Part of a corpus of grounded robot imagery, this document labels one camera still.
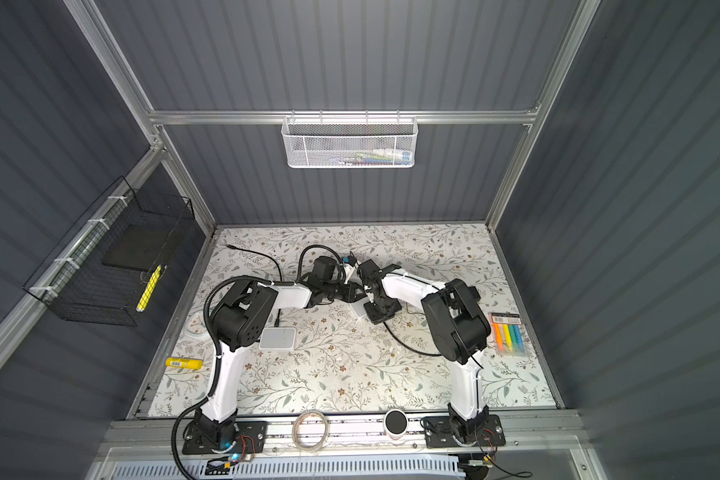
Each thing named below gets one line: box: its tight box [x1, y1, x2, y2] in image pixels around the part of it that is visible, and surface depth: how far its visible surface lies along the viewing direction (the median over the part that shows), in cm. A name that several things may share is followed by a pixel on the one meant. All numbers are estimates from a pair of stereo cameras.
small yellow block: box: [165, 358, 203, 369], surface depth 86 cm
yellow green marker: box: [135, 265, 163, 312], surface depth 71 cm
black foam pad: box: [102, 224, 176, 272], surface depth 79 cm
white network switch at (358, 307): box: [348, 297, 369, 318], surface depth 95 cm
